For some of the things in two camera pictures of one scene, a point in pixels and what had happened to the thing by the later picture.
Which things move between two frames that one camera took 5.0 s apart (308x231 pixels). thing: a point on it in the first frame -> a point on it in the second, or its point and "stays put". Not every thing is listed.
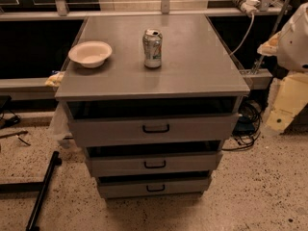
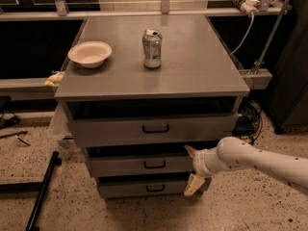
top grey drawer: (94, 129) stays put
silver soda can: (152, 44) stays put
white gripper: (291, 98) -> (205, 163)
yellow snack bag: (55, 79) stays put
